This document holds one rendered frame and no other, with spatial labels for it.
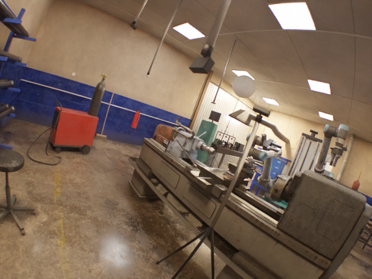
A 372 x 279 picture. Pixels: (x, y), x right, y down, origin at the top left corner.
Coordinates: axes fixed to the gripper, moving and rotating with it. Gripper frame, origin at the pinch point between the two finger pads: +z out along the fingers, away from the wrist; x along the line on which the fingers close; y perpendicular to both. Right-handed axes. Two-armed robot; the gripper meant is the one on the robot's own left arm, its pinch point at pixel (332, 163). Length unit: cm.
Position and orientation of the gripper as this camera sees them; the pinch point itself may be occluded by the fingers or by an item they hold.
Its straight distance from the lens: 165.3
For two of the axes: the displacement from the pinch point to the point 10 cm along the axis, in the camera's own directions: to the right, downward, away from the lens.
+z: -3.4, 9.3, 1.2
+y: -9.0, -3.6, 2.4
